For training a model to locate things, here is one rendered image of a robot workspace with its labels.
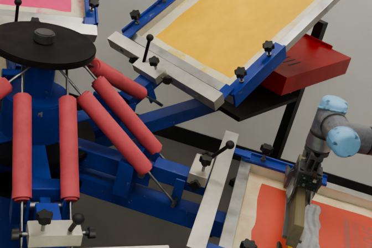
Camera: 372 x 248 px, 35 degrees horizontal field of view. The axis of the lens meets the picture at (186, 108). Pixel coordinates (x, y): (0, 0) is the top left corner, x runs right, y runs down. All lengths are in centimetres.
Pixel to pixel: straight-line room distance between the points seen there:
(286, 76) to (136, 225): 122
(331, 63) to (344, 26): 81
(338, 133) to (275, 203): 51
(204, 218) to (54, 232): 43
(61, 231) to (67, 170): 22
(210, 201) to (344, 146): 43
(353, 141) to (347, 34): 220
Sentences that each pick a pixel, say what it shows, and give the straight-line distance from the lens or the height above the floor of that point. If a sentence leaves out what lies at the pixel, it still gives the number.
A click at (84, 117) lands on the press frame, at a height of 102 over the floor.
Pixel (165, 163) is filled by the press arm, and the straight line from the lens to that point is 185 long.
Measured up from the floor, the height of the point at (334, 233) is 96.
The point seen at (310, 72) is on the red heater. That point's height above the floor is 109.
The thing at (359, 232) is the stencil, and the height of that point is 96.
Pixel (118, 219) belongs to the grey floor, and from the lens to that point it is 328.
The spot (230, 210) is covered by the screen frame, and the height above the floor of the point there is 99.
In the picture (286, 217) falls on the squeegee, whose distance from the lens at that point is 177.
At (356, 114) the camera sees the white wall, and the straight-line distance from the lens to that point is 391.
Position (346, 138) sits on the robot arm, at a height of 138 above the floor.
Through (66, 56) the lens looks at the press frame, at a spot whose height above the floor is 132.
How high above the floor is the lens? 202
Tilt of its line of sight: 26 degrees down
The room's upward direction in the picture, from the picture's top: 14 degrees clockwise
